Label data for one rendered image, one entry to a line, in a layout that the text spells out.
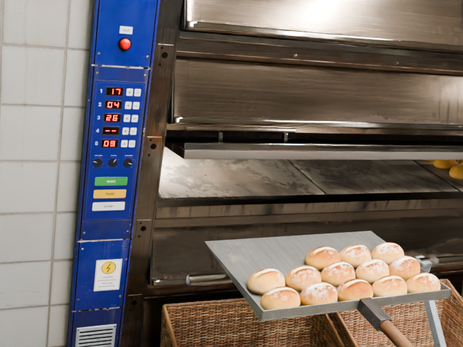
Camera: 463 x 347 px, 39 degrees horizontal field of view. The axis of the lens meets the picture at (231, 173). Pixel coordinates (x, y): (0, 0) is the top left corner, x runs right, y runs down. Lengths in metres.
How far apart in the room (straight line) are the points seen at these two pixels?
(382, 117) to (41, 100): 1.04
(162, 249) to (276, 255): 0.40
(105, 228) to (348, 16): 0.92
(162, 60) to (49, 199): 0.48
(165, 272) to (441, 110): 1.04
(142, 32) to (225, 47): 0.25
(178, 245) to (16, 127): 0.62
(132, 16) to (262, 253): 0.70
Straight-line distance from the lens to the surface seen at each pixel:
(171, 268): 2.04
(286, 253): 1.81
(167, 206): 1.94
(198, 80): 1.83
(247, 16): 1.81
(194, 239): 2.05
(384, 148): 2.01
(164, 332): 2.09
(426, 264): 1.98
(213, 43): 1.81
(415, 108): 2.21
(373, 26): 2.01
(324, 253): 1.75
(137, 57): 1.72
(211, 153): 1.74
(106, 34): 1.69
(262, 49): 1.87
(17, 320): 2.04
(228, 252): 1.75
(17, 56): 1.70
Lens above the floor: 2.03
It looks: 22 degrees down
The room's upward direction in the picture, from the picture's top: 10 degrees clockwise
